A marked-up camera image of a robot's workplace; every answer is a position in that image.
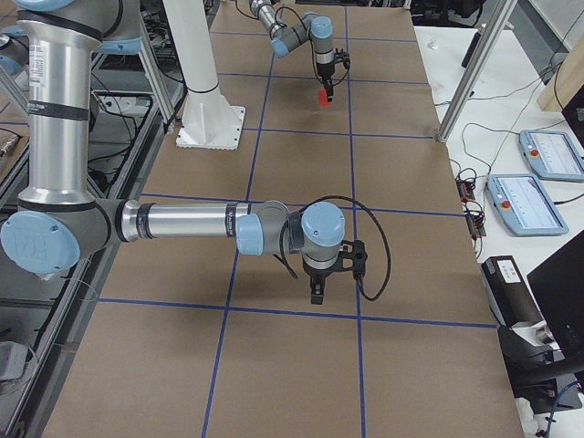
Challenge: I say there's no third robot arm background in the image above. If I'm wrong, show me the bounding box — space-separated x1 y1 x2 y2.
1 25 29 77

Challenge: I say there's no near teach pendant tablet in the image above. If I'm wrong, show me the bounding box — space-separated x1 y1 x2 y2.
486 173 569 236

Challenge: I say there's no small red circuit board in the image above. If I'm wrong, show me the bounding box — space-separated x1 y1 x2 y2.
455 168 477 200

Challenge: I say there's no black box white label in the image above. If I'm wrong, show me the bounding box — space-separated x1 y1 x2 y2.
481 255 543 329

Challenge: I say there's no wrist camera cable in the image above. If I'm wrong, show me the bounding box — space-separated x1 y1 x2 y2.
308 195 391 301
273 5 320 78

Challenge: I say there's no aluminium frame post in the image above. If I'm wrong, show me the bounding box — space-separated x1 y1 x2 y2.
436 0 517 143

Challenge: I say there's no white pedestal column base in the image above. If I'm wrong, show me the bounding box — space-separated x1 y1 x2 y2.
163 0 245 151

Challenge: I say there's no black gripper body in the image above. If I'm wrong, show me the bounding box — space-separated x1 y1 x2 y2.
304 255 345 288
316 63 334 88

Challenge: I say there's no teach pendant tablet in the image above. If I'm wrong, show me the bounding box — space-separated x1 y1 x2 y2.
486 173 569 236
519 130 583 183

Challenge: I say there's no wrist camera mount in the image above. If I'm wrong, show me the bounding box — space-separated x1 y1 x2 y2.
339 240 368 281
334 48 350 71

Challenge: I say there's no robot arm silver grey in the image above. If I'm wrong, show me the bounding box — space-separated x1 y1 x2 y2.
1 1 349 304
249 1 342 105

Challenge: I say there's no black monitor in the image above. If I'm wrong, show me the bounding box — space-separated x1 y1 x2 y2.
527 233 583 355

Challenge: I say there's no far teach pendant tablet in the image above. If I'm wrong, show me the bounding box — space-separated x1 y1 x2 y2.
519 130 583 183

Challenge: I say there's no aluminium frame side table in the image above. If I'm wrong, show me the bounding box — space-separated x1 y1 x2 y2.
1 46 183 437

